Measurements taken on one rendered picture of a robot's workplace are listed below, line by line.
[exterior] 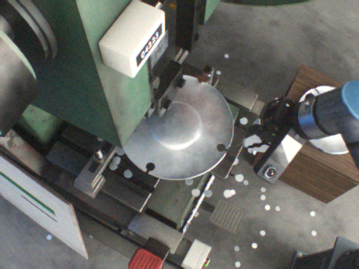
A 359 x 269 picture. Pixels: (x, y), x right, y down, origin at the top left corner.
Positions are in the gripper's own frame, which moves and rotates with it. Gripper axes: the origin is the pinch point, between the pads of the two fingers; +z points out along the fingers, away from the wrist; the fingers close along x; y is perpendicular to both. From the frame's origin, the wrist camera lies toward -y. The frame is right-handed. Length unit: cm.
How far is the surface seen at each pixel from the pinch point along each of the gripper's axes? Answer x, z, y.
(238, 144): -1.9, 8.6, 3.2
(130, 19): 35, -35, -13
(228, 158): -1.2, 8.9, -1.2
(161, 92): 22.8, -1.4, -1.4
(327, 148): -49, 34, 35
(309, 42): -48, 74, 112
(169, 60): 24.7, -0.9, 6.1
